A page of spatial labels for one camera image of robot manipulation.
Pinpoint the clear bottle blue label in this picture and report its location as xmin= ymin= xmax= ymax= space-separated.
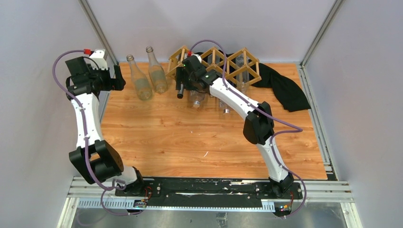
xmin=190 ymin=90 xmax=206 ymax=109

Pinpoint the aluminium rail frame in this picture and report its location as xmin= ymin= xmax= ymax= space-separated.
xmin=58 ymin=177 xmax=362 ymax=228

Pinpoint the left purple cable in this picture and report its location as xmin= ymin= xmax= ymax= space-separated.
xmin=52 ymin=48 xmax=143 ymax=217

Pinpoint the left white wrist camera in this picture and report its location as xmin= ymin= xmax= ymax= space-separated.
xmin=89 ymin=49 xmax=108 ymax=70

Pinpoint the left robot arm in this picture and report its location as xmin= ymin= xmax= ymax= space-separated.
xmin=66 ymin=52 xmax=146 ymax=196

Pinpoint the black cloth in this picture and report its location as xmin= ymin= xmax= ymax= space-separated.
xmin=217 ymin=50 xmax=312 ymax=113

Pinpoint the dark green wine bottle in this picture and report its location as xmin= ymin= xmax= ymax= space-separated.
xmin=176 ymin=53 xmax=193 ymax=99

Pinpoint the clear blue labelled bottle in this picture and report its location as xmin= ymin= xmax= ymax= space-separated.
xmin=219 ymin=99 xmax=232 ymax=114

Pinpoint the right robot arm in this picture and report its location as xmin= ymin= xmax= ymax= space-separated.
xmin=182 ymin=55 xmax=294 ymax=199

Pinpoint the small clear glass bottle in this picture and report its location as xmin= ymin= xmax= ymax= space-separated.
xmin=235 ymin=54 xmax=249 ymax=95

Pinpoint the wooden lattice wine rack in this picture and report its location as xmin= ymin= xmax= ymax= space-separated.
xmin=165 ymin=46 xmax=261 ymax=86

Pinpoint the clear bottle black label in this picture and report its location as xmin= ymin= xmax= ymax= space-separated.
xmin=146 ymin=46 xmax=168 ymax=94

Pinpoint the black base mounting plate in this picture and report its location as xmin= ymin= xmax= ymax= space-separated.
xmin=115 ymin=177 xmax=304 ymax=208

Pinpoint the clear bottle white label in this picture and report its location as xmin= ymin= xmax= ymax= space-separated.
xmin=126 ymin=55 xmax=153 ymax=101

